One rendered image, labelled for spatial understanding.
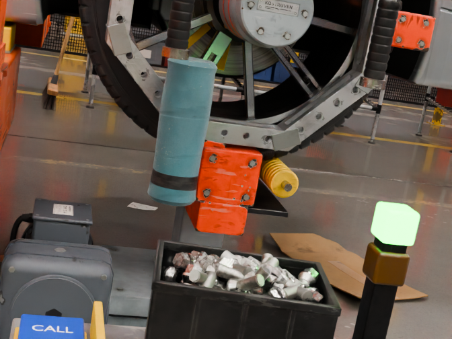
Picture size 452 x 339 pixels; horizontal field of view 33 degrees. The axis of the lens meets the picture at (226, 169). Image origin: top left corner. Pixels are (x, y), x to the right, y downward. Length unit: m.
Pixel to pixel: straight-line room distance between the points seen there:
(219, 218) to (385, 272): 0.68
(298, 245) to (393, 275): 1.94
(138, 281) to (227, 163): 0.37
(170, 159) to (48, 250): 0.26
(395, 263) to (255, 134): 0.67
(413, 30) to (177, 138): 0.53
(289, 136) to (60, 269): 0.53
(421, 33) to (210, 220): 0.56
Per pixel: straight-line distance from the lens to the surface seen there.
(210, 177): 1.49
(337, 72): 1.62
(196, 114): 1.34
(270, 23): 1.33
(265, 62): 1.69
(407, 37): 1.57
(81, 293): 1.26
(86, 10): 1.52
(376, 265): 0.89
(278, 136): 1.51
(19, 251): 1.28
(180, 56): 1.22
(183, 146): 1.35
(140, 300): 1.63
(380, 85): 1.31
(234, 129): 1.49
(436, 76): 1.71
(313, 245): 2.87
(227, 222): 1.53
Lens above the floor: 0.86
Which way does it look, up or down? 13 degrees down
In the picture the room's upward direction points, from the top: 10 degrees clockwise
